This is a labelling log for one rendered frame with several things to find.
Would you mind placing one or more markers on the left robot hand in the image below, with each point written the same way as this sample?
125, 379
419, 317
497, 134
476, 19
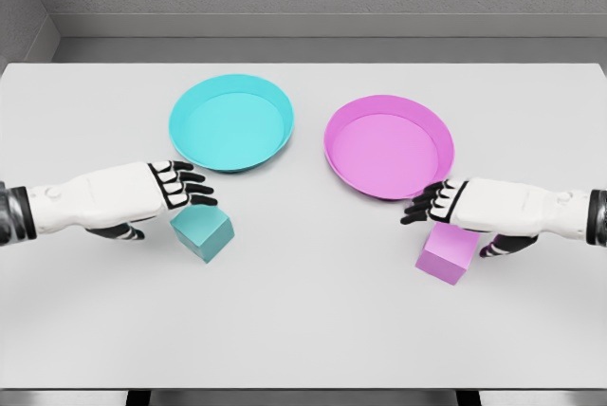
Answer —
128, 192

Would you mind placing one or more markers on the cyan block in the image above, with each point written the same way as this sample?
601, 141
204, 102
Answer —
204, 234

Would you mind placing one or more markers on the pink block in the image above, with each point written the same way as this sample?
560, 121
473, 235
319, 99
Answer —
448, 252

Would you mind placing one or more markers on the pink plate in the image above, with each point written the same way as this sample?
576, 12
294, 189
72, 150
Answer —
388, 147

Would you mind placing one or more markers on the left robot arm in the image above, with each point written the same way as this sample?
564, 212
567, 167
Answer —
38, 209

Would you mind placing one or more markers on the cyan plate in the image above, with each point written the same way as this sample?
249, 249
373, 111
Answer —
231, 122

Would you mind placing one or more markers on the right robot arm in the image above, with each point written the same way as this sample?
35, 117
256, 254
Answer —
576, 214

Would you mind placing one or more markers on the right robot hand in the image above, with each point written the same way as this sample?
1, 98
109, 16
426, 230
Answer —
488, 207

